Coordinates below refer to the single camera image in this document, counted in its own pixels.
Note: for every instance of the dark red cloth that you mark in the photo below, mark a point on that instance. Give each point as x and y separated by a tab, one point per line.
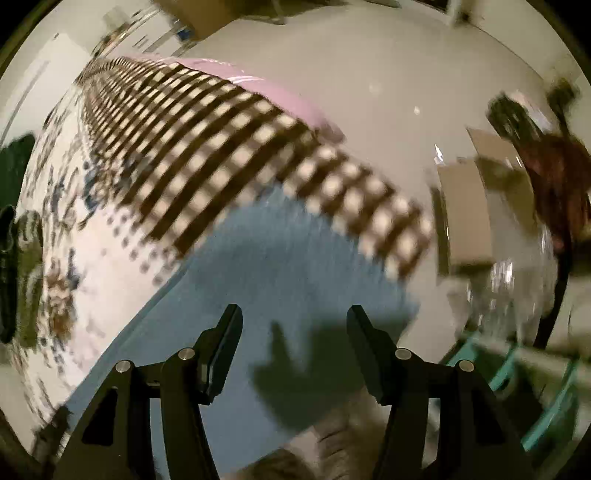
554	175

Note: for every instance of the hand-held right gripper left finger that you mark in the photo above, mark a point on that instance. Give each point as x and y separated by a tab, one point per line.
222	355

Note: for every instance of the teal basket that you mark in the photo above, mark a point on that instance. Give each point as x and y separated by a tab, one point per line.
508	374

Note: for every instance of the clear plastic container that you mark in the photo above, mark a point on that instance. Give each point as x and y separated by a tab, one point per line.
508	286

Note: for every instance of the dark green cloth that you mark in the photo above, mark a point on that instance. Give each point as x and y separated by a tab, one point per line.
16	166

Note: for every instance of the light blue cloth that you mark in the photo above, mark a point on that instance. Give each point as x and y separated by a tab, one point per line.
258	277

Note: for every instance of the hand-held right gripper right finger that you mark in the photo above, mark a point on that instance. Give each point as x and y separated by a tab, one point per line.
367	355

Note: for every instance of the grey pants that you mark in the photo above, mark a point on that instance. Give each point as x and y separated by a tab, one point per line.
341	443

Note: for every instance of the brown checkered blanket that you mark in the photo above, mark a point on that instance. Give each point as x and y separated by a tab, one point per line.
207	152

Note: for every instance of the white printed blanket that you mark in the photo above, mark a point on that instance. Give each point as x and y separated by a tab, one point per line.
106	277

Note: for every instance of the pink cloth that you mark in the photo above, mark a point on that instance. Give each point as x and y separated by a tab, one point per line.
286	99

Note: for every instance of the brown wooden furniture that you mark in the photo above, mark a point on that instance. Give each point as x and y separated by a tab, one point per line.
207	18

